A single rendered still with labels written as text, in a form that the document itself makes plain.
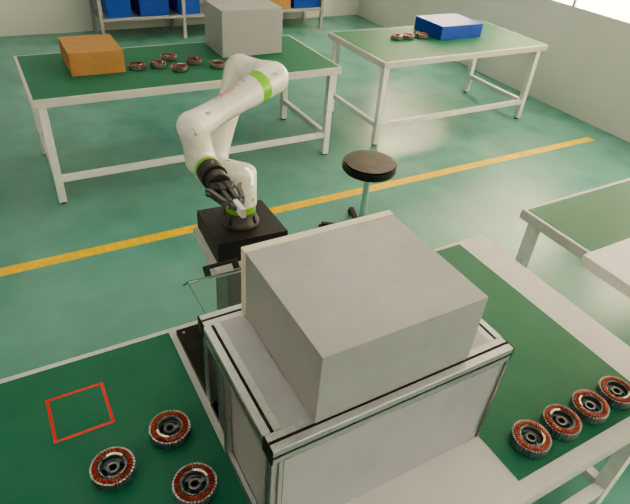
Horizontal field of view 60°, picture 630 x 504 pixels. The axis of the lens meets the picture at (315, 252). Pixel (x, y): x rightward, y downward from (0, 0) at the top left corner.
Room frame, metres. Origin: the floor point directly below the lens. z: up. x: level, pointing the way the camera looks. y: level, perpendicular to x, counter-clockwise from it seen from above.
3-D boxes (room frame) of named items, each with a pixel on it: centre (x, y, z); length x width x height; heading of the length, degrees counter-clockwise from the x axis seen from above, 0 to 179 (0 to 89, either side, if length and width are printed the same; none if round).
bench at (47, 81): (4.06, 1.09, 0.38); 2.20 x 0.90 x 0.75; 122
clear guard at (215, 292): (1.18, 0.20, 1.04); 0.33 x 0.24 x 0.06; 32
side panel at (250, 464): (0.77, 0.11, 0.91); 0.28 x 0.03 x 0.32; 32
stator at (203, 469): (0.77, 0.25, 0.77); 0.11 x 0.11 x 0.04
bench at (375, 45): (5.37, -0.98, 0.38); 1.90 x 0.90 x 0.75; 122
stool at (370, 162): (3.11, -0.31, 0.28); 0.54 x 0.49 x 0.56; 32
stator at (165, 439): (0.92, 0.36, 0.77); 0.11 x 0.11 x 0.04
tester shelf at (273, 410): (1.01, -0.12, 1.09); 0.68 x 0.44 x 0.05; 122
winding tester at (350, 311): (1.01, -0.11, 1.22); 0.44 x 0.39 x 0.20; 122
